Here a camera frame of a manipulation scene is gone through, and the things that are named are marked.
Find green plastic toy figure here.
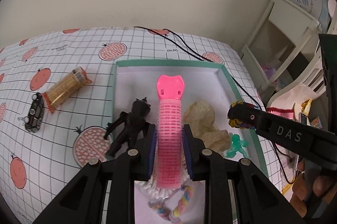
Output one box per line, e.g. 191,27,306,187
225,134,249,159

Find cracker snack packet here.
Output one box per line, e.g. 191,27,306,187
42,67,92,114

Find person's right hand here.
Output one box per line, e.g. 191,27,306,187
290,159,336,218

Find black toy car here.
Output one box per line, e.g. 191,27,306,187
23,92,45,133

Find colourful plastic block toy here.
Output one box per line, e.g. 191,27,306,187
227,100,258,129

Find black robot toy figure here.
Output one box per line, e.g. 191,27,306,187
103,97,151,160

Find white wooden shelf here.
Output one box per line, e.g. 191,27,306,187
240,0,323,104

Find pink hair roller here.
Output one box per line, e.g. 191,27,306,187
156,75,185,189

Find pastel braided rope toy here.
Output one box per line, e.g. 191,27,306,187
148,185,194,223

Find black cable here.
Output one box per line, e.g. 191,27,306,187
133,26,297,185

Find teal shallow box tray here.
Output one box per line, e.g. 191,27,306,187
111,59,268,223

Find colourful snack packets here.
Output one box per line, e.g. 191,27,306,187
299,99,323,129

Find pomegranate grid tablecloth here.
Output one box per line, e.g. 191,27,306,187
0,27,285,224

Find pink knitted cloth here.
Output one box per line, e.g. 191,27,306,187
266,107,295,120

